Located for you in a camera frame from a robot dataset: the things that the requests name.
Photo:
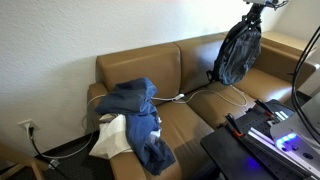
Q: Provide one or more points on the white power adapter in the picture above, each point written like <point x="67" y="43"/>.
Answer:
<point x="179" y="97"/>

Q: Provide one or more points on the white wall outlet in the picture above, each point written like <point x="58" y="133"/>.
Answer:
<point x="25" y="124"/>

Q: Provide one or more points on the white cloth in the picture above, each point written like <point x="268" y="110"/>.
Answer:
<point x="111" y="136"/>

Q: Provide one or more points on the blue denim clothes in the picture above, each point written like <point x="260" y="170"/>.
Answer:
<point x="140" y="126"/>

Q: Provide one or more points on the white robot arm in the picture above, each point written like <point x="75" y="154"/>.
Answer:
<point x="300" y="130"/>

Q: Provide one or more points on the small grey floor adapter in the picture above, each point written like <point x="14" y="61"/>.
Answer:
<point x="55" y="163"/>

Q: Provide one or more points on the tan leather sofa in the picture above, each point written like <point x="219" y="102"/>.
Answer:
<point x="143" y="63"/>

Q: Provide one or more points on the wooden chair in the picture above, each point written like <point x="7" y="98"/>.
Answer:
<point x="20" y="160"/>

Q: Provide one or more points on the black backpack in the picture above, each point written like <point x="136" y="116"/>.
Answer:
<point x="236" y="56"/>

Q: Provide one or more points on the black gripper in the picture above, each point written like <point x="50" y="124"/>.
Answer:
<point x="256" y="10"/>

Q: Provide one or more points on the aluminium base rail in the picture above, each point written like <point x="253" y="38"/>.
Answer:
<point x="263" y="136"/>

